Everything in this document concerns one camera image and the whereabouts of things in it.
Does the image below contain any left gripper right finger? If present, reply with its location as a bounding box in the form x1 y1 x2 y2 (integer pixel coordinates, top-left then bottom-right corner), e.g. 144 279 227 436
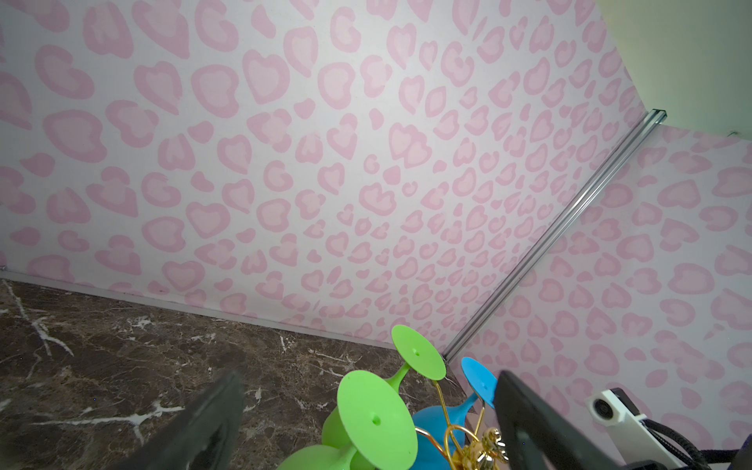
493 370 617 470

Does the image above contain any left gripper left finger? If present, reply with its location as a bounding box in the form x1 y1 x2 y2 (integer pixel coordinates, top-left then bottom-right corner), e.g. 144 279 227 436
115 372 245 469

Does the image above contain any back blue wine glass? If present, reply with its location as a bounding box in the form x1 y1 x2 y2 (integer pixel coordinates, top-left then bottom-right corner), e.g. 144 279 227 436
412 358 497 469

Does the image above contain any back green wine glass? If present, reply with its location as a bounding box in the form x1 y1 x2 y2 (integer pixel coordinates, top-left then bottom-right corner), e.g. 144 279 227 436
322 324 447 448

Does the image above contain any green wine glass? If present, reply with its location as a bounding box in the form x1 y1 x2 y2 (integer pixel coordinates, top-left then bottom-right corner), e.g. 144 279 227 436
279 370 418 469
322 324 447 448

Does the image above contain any left green wine glass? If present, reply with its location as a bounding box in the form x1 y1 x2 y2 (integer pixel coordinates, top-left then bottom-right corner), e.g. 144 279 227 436
279 370 418 469

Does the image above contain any gold wire glass rack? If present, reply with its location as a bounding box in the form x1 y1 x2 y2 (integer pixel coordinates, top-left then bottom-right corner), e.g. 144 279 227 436
415 382 509 469

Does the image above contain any right black cable hose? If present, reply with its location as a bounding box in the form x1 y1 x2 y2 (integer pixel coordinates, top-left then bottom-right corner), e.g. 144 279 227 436
642 416 752 470

